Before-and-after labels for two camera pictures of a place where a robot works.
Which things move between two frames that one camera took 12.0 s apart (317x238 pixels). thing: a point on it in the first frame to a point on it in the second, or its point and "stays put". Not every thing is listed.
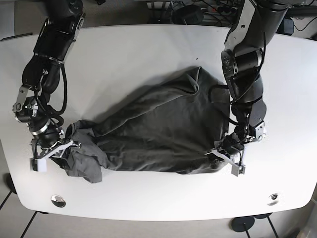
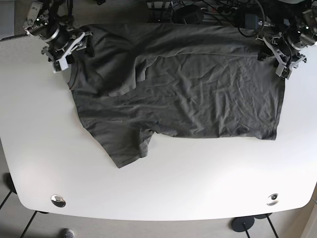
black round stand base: x=242 y=224 stays put
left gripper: x=45 y=142 to x=62 y=42
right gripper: x=230 y=148 to x=286 y=46
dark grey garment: x=173 y=126 to x=131 y=81
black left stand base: x=11 y=184 stays put
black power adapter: x=190 y=14 stays put
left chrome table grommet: x=58 y=201 stays put
